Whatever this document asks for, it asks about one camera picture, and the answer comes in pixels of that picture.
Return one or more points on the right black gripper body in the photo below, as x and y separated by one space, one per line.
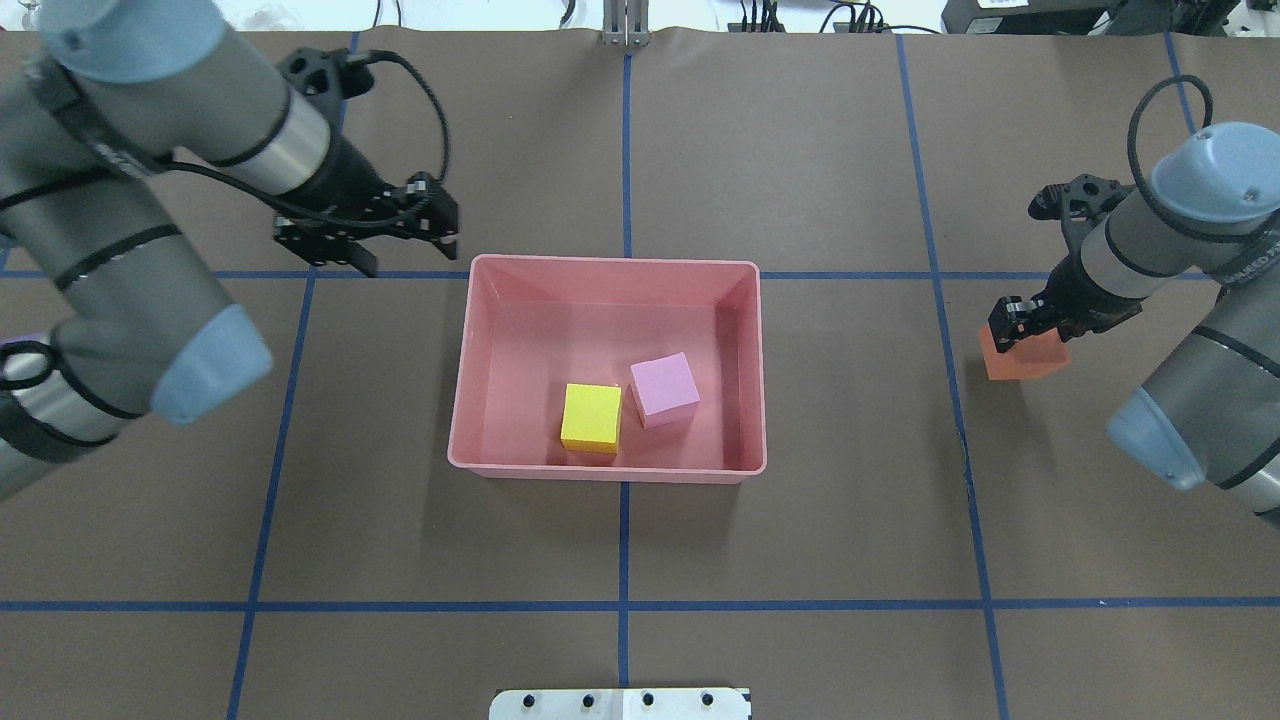
1078 292

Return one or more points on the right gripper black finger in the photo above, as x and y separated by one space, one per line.
1014 319

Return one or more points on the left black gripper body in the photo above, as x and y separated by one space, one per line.
350 178

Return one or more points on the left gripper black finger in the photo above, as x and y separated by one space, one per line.
426 212
321 244

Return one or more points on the orange foam block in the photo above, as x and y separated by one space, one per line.
1030 359

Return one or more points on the yellow foam block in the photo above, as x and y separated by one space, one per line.
591 418

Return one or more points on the pink foam block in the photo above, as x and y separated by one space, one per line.
665 390

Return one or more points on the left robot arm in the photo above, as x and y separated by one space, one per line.
118 93

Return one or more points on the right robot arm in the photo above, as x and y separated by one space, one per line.
1206 214

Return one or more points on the pink plastic bin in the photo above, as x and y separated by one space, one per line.
534 324

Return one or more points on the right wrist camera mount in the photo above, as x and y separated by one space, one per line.
1085 198

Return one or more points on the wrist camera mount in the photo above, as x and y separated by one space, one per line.
1085 198
330 76

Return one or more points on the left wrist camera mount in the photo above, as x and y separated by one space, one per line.
330 76

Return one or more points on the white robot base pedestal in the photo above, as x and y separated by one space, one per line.
623 703

